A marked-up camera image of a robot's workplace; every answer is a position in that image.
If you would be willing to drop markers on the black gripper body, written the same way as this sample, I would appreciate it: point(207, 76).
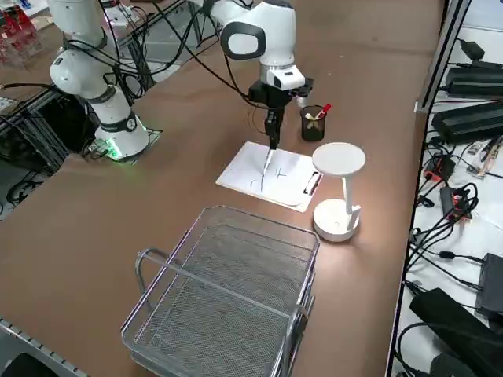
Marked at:
point(271, 98)

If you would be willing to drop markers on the blue pen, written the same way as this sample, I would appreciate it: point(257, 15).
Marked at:
point(267, 167)

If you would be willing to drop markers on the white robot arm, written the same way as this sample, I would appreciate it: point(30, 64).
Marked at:
point(118, 114)

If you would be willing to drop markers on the black mesh pen holder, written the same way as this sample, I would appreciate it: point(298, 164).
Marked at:
point(312, 131)

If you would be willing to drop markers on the white A4 paper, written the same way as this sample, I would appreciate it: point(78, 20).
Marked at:
point(243, 169)

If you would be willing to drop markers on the red capped pen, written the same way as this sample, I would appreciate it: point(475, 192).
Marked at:
point(325, 108)

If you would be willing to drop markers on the yellow marker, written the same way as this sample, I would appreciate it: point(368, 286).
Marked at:
point(310, 115)

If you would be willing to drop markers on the white desk lamp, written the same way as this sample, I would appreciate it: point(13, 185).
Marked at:
point(338, 159)

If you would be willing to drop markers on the white clipboard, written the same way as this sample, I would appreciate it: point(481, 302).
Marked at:
point(300, 206)

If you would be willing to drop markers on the orange black power strip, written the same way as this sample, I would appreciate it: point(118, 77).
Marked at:
point(440, 169)

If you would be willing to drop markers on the silver mesh letter tray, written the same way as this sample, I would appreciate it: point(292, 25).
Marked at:
point(220, 298)

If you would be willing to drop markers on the black red power strip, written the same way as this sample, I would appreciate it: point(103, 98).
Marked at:
point(448, 200)

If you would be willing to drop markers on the black power brick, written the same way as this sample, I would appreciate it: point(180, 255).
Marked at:
point(467, 121)
point(475, 84)

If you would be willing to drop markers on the small black power adapter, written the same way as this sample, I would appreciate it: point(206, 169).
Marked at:
point(473, 49)

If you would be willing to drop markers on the flat black box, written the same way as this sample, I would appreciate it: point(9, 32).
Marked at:
point(491, 282)

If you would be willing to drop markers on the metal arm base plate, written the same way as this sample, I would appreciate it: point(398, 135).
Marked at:
point(151, 135)

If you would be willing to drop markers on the aluminium profile post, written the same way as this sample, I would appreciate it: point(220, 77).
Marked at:
point(440, 59)

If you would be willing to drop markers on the aluminium frame rail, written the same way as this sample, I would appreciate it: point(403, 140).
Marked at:
point(23, 334)

